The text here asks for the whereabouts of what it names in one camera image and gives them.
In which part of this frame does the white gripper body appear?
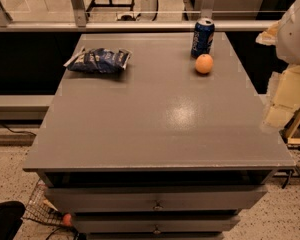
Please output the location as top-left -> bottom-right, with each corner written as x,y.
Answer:
263,65 -> 300,128

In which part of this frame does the blue chip bag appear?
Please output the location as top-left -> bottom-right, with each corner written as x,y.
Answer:
64,48 -> 131,74

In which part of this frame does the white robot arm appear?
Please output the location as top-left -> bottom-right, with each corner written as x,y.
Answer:
256,0 -> 300,128

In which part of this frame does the orange fruit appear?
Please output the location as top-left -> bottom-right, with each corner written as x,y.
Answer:
195,54 -> 213,74

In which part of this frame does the blue soda can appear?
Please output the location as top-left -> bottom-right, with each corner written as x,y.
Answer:
191,17 -> 215,58

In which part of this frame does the upper drawer with knob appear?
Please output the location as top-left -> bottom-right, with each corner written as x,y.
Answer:
45,185 -> 267,213

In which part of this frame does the drawer with knob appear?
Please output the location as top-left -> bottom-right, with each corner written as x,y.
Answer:
45,185 -> 267,213
73,214 -> 240,234

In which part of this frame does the grey drawer cabinet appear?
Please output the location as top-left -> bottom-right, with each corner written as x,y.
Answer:
24,33 -> 294,240

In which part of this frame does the lower drawer with knob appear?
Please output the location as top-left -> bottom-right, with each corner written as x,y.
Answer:
73,214 -> 240,234

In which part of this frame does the black stand base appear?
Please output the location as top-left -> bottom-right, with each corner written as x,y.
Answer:
86,0 -> 135,13

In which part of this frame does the small orange ball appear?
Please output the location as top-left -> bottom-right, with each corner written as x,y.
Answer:
62,213 -> 72,227

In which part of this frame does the metal railing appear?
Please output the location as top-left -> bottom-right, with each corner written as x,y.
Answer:
0,0 -> 274,32

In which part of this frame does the wire basket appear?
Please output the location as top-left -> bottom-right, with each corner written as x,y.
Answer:
23,180 -> 66,228

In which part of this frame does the black floor cable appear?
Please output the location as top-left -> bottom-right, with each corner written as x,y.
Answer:
0,115 -> 38,137

